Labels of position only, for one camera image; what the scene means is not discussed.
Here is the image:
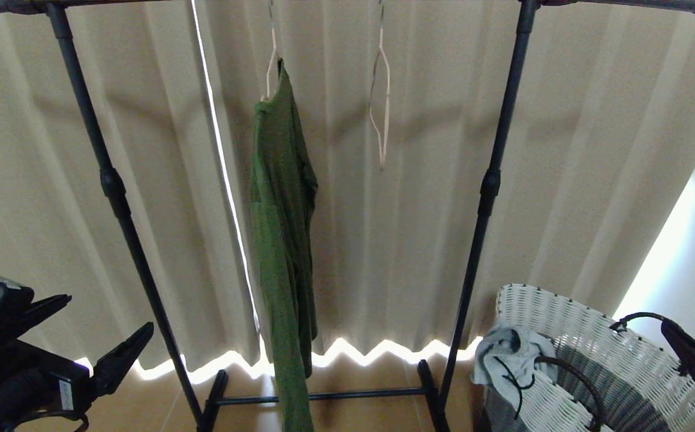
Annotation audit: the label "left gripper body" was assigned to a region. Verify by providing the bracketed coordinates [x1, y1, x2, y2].
[0, 340, 94, 432]

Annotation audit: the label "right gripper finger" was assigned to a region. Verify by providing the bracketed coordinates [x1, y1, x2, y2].
[661, 318, 695, 385]

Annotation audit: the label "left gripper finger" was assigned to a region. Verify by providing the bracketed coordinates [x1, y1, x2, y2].
[14, 294, 73, 340]
[91, 322, 155, 397]

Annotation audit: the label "pale grey shorts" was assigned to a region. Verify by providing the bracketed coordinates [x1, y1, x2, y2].
[470, 324, 559, 412]

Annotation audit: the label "green long-sleeved shirt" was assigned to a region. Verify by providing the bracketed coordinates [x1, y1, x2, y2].
[249, 58, 319, 432]

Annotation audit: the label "pink clothes hanger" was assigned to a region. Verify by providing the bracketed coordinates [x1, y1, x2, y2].
[369, 0, 392, 171]
[261, 0, 280, 101]

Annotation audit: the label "white laundry basket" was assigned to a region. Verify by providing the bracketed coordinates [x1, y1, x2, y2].
[479, 284, 695, 432]

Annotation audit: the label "black clothes rack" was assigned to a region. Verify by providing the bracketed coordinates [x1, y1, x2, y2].
[0, 0, 695, 432]

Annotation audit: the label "beige curtain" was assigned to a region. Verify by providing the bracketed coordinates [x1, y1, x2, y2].
[0, 0, 695, 385]

